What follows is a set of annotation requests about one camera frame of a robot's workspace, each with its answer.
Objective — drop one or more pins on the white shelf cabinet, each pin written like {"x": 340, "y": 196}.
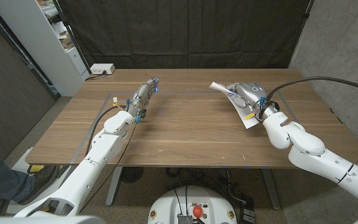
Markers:
{"x": 42, "y": 46}

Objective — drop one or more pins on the black round floor device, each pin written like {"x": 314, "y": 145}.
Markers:
{"x": 131, "y": 174}

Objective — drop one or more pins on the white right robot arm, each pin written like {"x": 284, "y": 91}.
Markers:
{"x": 306, "y": 146}

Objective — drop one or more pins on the black backdrop cloth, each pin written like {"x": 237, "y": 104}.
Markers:
{"x": 182, "y": 31}

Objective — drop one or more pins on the black backdrop stand pole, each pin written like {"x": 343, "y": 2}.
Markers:
{"x": 307, "y": 12}
{"x": 73, "y": 40}

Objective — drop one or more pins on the cardboard box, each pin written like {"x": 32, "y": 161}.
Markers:
{"x": 66, "y": 42}

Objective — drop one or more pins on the grey table leg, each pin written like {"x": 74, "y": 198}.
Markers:
{"x": 272, "y": 193}
{"x": 113, "y": 186}

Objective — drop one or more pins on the brown shoe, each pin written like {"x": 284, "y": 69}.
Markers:
{"x": 43, "y": 177}

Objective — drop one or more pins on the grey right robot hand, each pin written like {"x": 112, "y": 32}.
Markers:
{"x": 252, "y": 91}

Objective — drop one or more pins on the white paper sheet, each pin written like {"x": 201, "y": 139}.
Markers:
{"x": 247, "y": 120}

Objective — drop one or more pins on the black floor power strip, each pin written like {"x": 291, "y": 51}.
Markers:
{"x": 248, "y": 215}

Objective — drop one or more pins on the red emergency stop button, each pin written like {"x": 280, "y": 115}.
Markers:
{"x": 197, "y": 211}

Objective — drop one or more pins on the white power strip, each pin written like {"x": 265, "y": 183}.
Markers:
{"x": 102, "y": 68}

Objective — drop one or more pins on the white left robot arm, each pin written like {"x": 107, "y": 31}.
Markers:
{"x": 84, "y": 180}

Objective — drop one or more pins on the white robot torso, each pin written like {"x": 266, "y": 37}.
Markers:
{"x": 166, "y": 205}

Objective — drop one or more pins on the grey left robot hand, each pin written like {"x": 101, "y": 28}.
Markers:
{"x": 139, "y": 99}

